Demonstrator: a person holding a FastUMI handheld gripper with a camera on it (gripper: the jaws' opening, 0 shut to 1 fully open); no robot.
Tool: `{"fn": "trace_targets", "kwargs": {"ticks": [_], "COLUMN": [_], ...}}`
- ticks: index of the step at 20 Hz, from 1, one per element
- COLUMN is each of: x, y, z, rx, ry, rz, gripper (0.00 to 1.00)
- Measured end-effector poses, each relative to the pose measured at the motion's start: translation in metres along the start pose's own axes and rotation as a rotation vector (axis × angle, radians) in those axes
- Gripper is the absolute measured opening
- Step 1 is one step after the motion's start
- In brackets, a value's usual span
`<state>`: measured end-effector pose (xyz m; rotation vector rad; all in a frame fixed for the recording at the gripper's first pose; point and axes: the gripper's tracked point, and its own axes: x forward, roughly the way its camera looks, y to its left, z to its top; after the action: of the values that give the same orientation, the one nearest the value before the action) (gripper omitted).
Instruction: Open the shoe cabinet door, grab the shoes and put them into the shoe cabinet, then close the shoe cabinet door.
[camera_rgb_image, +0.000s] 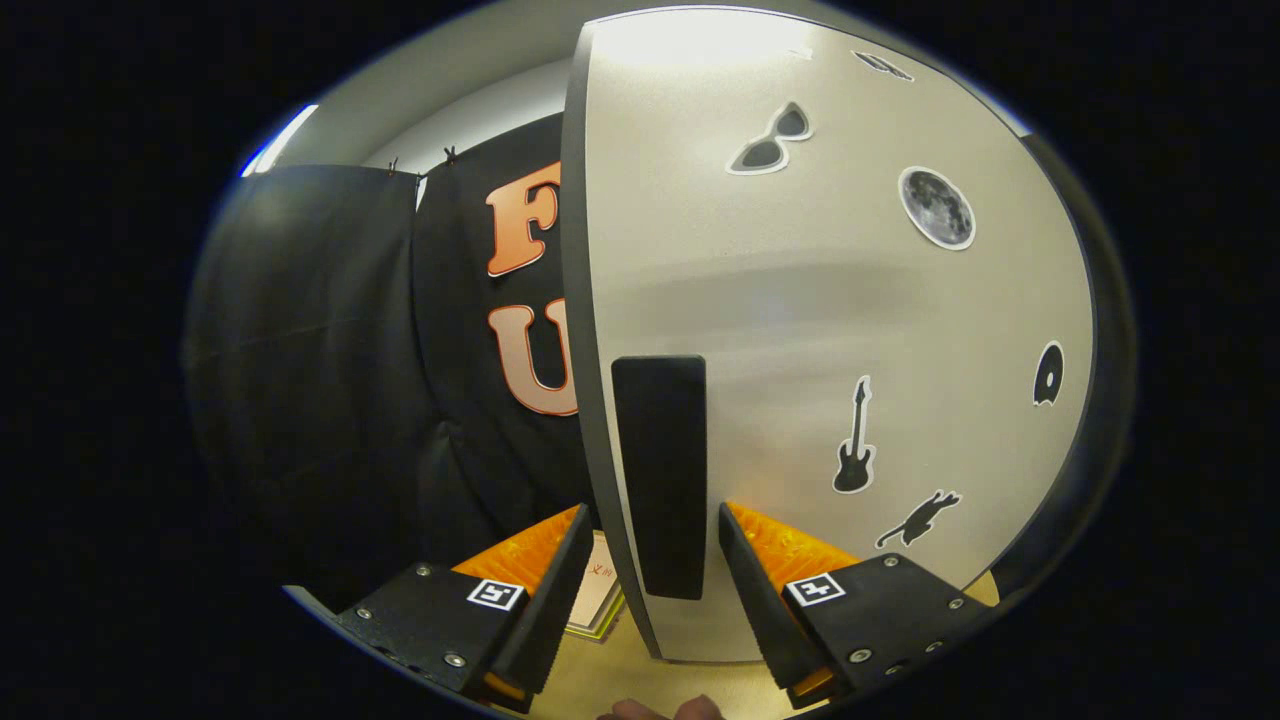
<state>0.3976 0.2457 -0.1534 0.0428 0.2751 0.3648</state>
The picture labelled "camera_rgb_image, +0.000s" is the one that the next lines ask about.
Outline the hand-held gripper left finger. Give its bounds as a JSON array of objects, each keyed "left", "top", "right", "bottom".
[{"left": 335, "top": 503, "right": 595, "bottom": 713}]

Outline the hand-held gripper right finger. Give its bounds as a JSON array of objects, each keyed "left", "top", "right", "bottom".
[{"left": 718, "top": 500, "right": 991, "bottom": 709}]

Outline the black door handle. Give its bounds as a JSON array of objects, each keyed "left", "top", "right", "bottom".
[{"left": 611, "top": 354, "right": 709, "bottom": 601}]

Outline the beige shoe cabinet door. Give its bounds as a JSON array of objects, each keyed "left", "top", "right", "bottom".
[{"left": 580, "top": 8, "right": 1096, "bottom": 663}]

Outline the dark grey shoe cabinet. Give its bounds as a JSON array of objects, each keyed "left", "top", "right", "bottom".
[{"left": 560, "top": 5, "right": 1139, "bottom": 663}]

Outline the black backdrop cloth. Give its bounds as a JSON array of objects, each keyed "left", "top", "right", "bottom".
[{"left": 183, "top": 112, "right": 621, "bottom": 611}]

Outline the row of black cloth clips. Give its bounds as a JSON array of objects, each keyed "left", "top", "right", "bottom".
[{"left": 388, "top": 145, "right": 459, "bottom": 176}]

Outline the ceiling light strip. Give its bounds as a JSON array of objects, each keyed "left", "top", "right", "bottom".
[{"left": 240, "top": 103, "right": 321, "bottom": 179}]

